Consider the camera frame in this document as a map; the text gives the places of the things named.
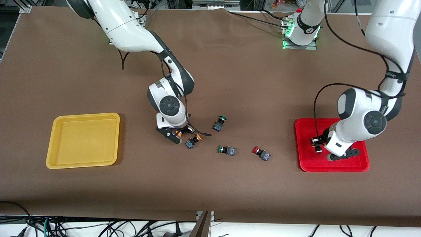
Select brown paper table cover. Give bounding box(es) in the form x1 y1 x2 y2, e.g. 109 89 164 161
0 6 421 227

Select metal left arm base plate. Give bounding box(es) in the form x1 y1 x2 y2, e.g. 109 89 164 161
282 16 318 50

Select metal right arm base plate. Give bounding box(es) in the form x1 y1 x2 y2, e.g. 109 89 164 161
132 11 146 26

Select metal camera post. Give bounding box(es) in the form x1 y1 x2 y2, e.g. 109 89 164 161
189 211 215 237

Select aluminium frame profile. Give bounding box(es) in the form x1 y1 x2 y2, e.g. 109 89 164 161
166 0 193 10

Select black base power cable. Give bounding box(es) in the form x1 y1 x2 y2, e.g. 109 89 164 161
226 8 298 29

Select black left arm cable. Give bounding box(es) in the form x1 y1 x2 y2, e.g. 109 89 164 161
313 0 408 140

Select yellow plastic tray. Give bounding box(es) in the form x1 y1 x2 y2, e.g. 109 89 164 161
46 113 121 170

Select red plastic tray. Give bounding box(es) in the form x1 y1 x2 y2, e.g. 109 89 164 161
295 118 370 172

